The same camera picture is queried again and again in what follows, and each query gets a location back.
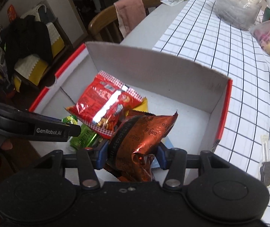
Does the red white cardboard box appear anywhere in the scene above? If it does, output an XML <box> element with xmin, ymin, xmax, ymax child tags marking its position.
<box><xmin>29</xmin><ymin>42</ymin><xmax>232</xmax><ymax>154</ymax></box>

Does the grid pattern tablecloth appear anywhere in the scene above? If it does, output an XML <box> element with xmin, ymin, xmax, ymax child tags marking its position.
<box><xmin>151</xmin><ymin>0</ymin><xmax>270</xmax><ymax>227</ymax></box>

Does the pink cloth on chair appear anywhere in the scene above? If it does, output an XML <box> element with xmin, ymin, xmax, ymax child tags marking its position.
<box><xmin>114</xmin><ymin>0</ymin><xmax>146</xmax><ymax>38</ymax></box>

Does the brown red Oreo packet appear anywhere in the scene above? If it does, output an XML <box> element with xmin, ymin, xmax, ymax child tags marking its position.
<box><xmin>104</xmin><ymin>110</ymin><xmax>178</xmax><ymax>182</ymax></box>

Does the yellow snack packet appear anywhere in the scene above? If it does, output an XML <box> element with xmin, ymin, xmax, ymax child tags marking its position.
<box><xmin>130</xmin><ymin>97</ymin><xmax>148</xmax><ymax>112</ymax></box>

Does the red chips bag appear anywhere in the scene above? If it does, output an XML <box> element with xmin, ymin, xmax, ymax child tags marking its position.
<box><xmin>65</xmin><ymin>71</ymin><xmax>143</xmax><ymax>139</ymax></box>

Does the black clothes pile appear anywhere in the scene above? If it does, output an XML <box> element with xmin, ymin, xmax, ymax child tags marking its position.
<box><xmin>0</xmin><ymin>15</ymin><xmax>54</xmax><ymax>78</ymax></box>

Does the white blue snack packet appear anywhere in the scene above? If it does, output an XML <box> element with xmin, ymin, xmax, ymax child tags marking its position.
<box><xmin>151</xmin><ymin>137</ymin><xmax>174</xmax><ymax>170</ymax></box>

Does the green foil snack packet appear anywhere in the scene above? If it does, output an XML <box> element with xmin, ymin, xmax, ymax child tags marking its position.
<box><xmin>68</xmin><ymin>124</ymin><xmax>103</xmax><ymax>152</ymax></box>

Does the wooden chair left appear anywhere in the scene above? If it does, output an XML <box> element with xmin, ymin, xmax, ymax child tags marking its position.
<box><xmin>88</xmin><ymin>0</ymin><xmax>161</xmax><ymax>43</ymax></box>

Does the grey clear plastic bag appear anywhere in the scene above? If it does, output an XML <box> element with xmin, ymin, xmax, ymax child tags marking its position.
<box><xmin>214</xmin><ymin>0</ymin><xmax>262</xmax><ymax>31</ymax></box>

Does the green white small packet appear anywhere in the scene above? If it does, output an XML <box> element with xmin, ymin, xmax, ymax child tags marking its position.
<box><xmin>62</xmin><ymin>115</ymin><xmax>78</xmax><ymax>125</ymax></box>

